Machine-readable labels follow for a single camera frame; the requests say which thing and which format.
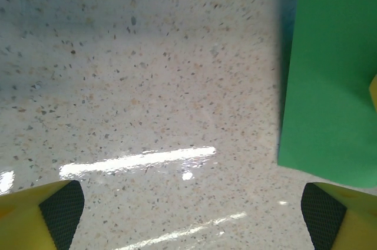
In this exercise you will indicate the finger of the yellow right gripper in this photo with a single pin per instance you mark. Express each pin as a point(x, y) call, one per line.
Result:
point(374, 92)

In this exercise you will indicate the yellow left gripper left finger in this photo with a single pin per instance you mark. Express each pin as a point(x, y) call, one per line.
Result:
point(26, 220)

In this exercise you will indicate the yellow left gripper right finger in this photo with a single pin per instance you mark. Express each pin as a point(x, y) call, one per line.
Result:
point(350, 220)

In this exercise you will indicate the green paper sheet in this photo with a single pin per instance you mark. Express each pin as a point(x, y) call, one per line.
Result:
point(330, 70)

